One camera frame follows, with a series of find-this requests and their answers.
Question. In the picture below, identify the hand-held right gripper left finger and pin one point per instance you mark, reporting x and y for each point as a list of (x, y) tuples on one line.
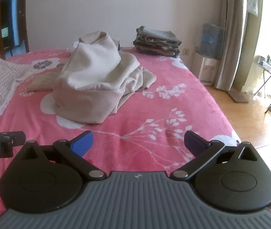
[(83, 143)]

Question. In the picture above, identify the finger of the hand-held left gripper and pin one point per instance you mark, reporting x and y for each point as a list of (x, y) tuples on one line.
[(13, 137)]

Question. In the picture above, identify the hanging plastic bag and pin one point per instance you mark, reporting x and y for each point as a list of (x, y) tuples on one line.
[(253, 4)]

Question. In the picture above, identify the wall socket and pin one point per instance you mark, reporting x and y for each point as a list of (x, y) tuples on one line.
[(186, 51)]

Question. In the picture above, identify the pink floral blanket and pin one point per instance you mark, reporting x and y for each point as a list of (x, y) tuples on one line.
[(149, 105)]

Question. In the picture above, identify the beige curtain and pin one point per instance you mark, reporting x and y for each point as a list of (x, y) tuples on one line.
[(231, 40)]

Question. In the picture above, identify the stack of folded clothes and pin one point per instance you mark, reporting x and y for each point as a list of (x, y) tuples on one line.
[(157, 41)]

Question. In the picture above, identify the white folded cloth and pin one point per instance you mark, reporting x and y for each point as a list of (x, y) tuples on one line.
[(75, 44)]

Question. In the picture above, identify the beige zip jacket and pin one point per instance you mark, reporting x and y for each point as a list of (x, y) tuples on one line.
[(90, 59)]

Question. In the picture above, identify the dark floor mat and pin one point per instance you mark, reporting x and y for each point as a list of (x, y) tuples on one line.
[(238, 97)]

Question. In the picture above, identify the dark cabinet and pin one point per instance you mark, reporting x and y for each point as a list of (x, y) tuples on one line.
[(6, 23)]

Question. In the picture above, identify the white water dispenser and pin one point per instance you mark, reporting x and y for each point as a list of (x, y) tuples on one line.
[(206, 69)]

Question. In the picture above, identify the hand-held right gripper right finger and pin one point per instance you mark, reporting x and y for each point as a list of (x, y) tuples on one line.
[(194, 143)]

